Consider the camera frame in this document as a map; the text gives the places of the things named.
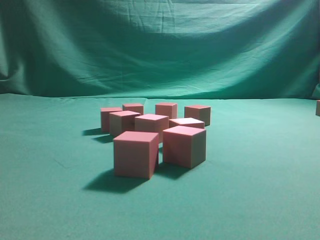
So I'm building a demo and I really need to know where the green table cloth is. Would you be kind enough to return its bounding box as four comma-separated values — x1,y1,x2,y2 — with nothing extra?
0,93,320,240

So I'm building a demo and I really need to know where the green backdrop cloth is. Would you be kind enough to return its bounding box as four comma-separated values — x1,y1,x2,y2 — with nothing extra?
0,0,320,99

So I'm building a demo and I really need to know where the pink cube with mark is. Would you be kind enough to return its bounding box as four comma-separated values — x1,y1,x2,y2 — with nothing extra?
109,110,141,137

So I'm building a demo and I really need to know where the pink cube row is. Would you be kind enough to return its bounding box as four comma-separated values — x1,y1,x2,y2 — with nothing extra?
155,102,178,119

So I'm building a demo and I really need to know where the pink wooden cube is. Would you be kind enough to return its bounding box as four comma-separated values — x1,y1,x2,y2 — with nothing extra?
184,104,212,126

